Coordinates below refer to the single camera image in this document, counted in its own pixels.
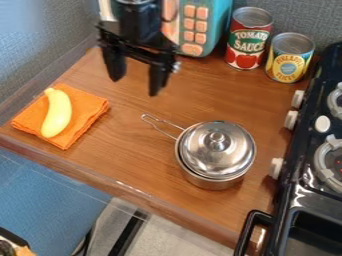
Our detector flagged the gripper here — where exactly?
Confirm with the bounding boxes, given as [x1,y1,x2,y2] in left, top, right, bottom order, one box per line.
[94,21,184,98]

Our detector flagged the toy microwave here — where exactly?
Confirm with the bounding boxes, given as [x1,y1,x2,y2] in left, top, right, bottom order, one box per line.
[97,0,234,58]

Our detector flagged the orange cloth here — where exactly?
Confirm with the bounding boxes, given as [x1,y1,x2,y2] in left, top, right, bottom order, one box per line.
[9,82,111,151]

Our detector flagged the yellow toy banana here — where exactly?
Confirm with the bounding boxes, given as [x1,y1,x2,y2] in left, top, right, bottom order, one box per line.
[40,87,74,139]

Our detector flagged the silver lid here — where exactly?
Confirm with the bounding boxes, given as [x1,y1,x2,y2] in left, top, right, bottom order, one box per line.
[177,120,258,178]

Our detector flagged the red tomato sauce can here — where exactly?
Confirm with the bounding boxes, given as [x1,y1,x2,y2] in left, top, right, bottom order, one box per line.
[223,6,276,71]

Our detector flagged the silver pot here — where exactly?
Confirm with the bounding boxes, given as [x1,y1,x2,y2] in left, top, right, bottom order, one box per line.
[140,113,258,191]

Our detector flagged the yellow pineapple can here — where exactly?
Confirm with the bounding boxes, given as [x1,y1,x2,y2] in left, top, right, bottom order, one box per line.
[264,31,317,84]

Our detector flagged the toy stove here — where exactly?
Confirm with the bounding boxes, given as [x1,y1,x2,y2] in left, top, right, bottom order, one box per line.
[233,42,342,256]

